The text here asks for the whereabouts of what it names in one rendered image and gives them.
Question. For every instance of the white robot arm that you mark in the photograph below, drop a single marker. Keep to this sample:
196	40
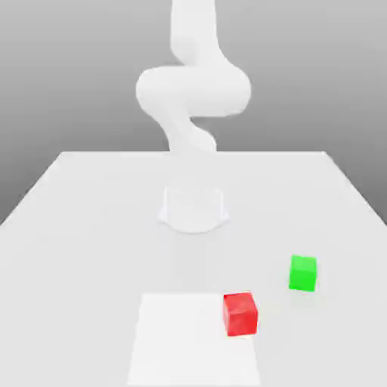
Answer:
193	90

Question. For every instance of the small red cube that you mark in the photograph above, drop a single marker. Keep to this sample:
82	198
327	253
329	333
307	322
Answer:
240	314

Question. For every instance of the small green cube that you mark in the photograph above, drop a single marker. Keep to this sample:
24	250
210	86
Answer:
302	273

